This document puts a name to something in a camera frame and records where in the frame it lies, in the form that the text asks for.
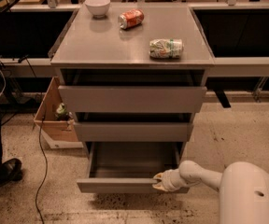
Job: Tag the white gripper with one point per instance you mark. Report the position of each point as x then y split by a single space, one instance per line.
170 180

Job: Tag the grey bottom drawer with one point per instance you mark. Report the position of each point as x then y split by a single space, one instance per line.
127 167

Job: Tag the grey drawer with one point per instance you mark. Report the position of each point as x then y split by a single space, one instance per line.
134 127
132 91
127 167

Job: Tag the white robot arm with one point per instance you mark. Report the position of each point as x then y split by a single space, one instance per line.
243 189

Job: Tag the grey middle drawer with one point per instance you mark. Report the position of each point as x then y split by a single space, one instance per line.
134 127

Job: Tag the grey drawer cabinet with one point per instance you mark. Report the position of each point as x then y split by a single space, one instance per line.
101 44

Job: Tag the grey top drawer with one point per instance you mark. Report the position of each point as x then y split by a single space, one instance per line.
132 91

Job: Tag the cardboard box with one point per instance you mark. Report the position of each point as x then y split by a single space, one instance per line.
58 132

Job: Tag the green bottle in box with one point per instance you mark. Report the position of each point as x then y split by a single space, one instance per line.
61 112

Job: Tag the green white soda can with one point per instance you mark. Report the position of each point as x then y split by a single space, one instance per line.
166 48

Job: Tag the black shoe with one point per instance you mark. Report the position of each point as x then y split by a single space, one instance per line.
10 171

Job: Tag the orange soda can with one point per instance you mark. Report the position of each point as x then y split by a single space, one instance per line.
130 18

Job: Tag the white ceramic bowl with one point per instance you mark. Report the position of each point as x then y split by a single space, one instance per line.
98 8

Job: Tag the metal rail frame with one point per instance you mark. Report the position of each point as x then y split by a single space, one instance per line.
223 67

